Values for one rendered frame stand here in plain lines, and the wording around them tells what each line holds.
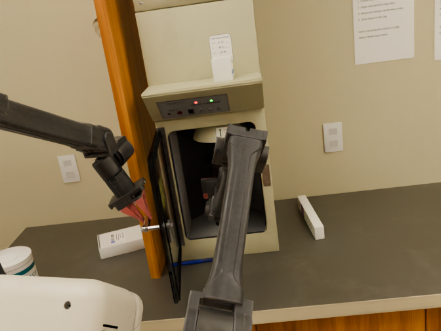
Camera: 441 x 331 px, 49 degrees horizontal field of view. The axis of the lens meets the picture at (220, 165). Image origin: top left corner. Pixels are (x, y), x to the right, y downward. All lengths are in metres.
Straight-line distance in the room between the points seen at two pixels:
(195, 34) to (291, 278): 0.74
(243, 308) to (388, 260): 0.80
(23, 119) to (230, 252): 0.48
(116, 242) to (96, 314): 1.06
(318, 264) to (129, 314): 0.86
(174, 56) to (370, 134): 0.88
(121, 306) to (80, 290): 0.07
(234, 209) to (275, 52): 1.07
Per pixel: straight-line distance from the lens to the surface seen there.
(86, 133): 1.16
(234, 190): 0.85
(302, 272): 1.47
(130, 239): 1.73
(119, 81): 1.34
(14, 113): 1.01
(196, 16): 1.38
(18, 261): 1.54
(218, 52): 1.39
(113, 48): 1.33
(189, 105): 1.35
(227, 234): 0.81
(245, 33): 1.38
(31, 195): 2.14
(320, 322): 1.41
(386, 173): 2.02
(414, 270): 1.49
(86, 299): 0.69
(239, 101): 1.35
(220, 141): 0.98
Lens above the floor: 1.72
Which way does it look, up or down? 19 degrees down
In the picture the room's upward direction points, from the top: 8 degrees counter-clockwise
